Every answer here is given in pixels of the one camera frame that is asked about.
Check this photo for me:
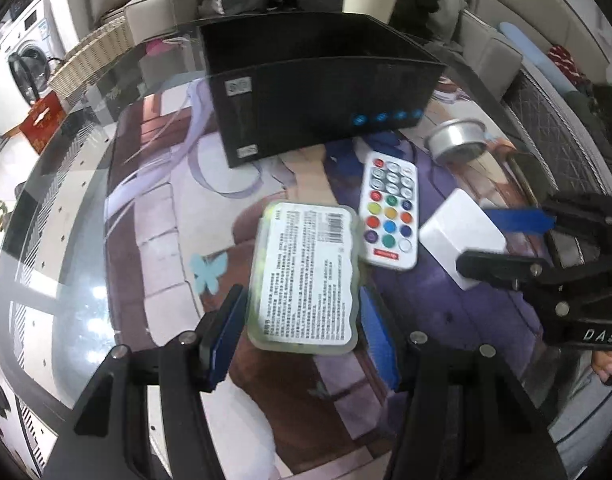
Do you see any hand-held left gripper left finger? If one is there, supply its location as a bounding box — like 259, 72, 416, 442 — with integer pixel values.
40, 285, 250, 480

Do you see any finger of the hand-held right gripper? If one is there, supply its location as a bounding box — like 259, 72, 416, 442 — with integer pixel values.
486, 191, 612, 242
455, 249, 579, 313

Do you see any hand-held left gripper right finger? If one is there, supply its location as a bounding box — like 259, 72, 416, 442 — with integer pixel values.
360, 285, 569, 480

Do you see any white square adapter box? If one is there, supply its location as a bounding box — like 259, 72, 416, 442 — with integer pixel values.
419, 188, 507, 291

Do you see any pale green case white label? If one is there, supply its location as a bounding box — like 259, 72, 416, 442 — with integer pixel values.
246, 201, 365, 358

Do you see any black cardboard box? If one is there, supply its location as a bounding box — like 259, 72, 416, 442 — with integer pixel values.
198, 11, 447, 170

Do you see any person's right hand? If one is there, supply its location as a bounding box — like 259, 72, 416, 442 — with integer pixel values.
590, 349, 612, 387

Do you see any quilted grey chair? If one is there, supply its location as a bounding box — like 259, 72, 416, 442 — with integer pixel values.
506, 67, 612, 271

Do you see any small metal tin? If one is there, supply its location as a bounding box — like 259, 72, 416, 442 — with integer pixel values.
426, 119, 487, 166

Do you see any white remote with coloured buttons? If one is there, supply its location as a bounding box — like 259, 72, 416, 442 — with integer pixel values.
359, 150, 419, 272

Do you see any red knitted item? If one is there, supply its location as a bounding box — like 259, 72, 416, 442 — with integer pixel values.
546, 46, 589, 86

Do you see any blue pillow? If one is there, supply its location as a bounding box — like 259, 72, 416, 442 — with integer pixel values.
501, 22, 572, 93

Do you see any red box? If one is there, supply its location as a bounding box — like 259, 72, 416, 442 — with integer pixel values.
20, 92, 69, 154

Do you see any wicker basket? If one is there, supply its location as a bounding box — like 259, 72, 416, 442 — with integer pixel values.
48, 15, 136, 111

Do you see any white washing machine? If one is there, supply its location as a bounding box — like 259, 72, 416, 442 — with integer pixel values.
0, 0, 69, 136

